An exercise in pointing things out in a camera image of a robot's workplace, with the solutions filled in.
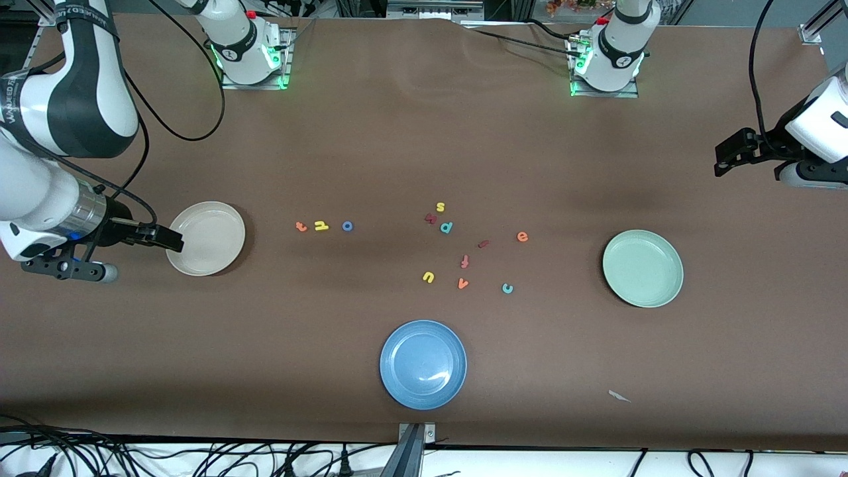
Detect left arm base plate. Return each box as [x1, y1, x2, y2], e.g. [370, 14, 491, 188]
[568, 36, 640, 99]

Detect black base power cable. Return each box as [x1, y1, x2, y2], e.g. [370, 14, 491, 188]
[462, 19, 585, 60]

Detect short aluminium profile bracket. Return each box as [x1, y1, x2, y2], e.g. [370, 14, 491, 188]
[381, 422, 438, 477]

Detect grey metal box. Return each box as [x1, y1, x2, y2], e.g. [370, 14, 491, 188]
[386, 0, 485, 19]

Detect aluminium frame corner profile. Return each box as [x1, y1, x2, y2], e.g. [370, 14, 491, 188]
[26, 0, 60, 27]
[798, 0, 848, 44]

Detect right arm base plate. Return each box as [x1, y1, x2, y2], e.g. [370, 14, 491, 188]
[221, 28, 293, 91]

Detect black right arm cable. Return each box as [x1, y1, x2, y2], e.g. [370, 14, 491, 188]
[26, 0, 226, 229]

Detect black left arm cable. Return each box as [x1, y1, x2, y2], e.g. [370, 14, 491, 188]
[749, 0, 779, 160]

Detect large table cover sheet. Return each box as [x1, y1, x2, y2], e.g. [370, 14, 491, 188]
[0, 12, 848, 452]

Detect orange flower decoration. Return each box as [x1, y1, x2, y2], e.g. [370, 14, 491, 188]
[545, 0, 615, 17]

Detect blue plate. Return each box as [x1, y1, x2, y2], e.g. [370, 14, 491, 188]
[380, 320, 468, 411]

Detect beige brown plate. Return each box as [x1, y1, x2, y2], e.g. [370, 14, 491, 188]
[165, 201, 246, 277]

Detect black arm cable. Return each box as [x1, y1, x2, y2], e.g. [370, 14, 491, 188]
[749, 0, 779, 160]
[26, 0, 226, 229]

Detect looped black floor cable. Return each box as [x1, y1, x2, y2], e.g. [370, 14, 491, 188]
[688, 449, 756, 477]

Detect tangled black floor cables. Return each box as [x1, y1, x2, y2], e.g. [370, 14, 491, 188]
[0, 414, 378, 477]

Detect pale green plate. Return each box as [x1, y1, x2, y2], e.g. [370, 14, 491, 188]
[602, 229, 684, 309]

